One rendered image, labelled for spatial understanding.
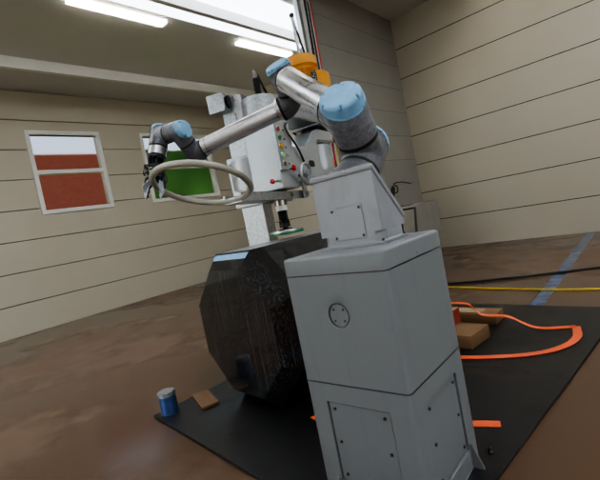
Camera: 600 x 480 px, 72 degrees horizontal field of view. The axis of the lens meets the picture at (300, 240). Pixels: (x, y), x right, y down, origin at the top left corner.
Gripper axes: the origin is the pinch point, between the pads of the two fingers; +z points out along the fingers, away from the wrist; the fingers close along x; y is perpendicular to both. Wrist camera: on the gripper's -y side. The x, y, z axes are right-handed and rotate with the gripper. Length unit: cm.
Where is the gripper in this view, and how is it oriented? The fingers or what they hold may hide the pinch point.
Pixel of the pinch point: (153, 197)
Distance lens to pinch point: 210.6
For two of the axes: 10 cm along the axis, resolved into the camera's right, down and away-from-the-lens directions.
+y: -0.4, -2.8, -9.6
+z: -0.1, 9.6, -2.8
